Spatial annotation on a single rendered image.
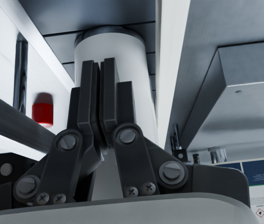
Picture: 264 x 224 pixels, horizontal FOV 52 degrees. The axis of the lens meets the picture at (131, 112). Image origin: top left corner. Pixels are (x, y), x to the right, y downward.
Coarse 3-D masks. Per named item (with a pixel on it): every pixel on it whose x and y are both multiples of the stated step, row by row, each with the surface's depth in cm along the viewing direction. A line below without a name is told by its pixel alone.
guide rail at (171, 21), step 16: (160, 0) 11; (176, 0) 11; (160, 16) 12; (176, 16) 12; (160, 32) 13; (176, 32) 13; (160, 48) 14; (176, 48) 14; (160, 64) 16; (176, 64) 16; (160, 80) 18; (160, 96) 20; (160, 112) 24; (160, 128) 30; (160, 144) 38
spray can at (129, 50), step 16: (96, 32) 17; (112, 32) 17; (128, 32) 18; (80, 48) 18; (96, 48) 17; (112, 48) 17; (128, 48) 17; (144, 48) 19; (80, 64) 17; (128, 64) 17; (144, 64) 18; (80, 80) 17; (128, 80) 16; (144, 80) 17; (144, 96) 17; (144, 112) 16; (144, 128) 16; (112, 160) 15; (96, 176) 15; (112, 176) 14; (96, 192) 14; (112, 192) 14
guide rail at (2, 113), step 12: (0, 108) 10; (12, 108) 11; (0, 120) 10; (12, 120) 10; (24, 120) 12; (0, 132) 10; (12, 132) 10; (24, 132) 11; (36, 132) 13; (48, 132) 14; (0, 144) 11; (12, 144) 11; (24, 144) 11; (36, 144) 12; (48, 144) 14; (36, 156) 14
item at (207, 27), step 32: (192, 0) 23; (224, 0) 23; (256, 0) 24; (0, 32) 25; (192, 32) 28; (224, 32) 28; (256, 32) 29; (0, 64) 30; (32, 64) 31; (192, 64) 34; (0, 96) 38; (32, 96) 39; (64, 96) 41; (192, 96) 45; (64, 128) 57
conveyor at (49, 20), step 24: (24, 0) 15; (48, 0) 15; (72, 0) 15; (96, 0) 15; (120, 0) 15; (144, 0) 15; (48, 24) 17; (72, 24) 17; (96, 24) 17; (120, 24) 17; (144, 24) 18; (72, 48) 19; (72, 72) 23
